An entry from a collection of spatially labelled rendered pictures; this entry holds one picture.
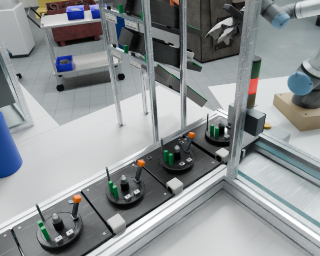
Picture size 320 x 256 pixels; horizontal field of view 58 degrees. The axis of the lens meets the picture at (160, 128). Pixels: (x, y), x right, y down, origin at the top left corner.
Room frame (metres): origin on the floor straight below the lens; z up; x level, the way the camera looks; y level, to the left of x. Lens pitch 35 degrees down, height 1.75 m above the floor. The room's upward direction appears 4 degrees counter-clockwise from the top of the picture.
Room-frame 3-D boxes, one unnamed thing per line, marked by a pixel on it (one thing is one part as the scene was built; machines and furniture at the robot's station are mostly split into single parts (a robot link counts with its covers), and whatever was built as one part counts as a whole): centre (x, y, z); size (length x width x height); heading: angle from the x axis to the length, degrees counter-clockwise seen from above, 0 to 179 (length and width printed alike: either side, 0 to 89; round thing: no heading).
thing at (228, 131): (1.01, -0.27, 0.98); 0.14 x 0.14 x 0.02
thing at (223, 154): (0.88, -0.24, 0.97); 0.05 x 0.05 x 0.04; 36
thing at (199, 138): (1.01, -0.27, 0.96); 0.24 x 0.24 x 0.02; 36
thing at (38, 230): (0.57, 0.34, 1.01); 0.24 x 0.24 x 0.13; 36
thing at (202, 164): (0.86, -0.06, 1.01); 0.24 x 0.24 x 0.13; 36
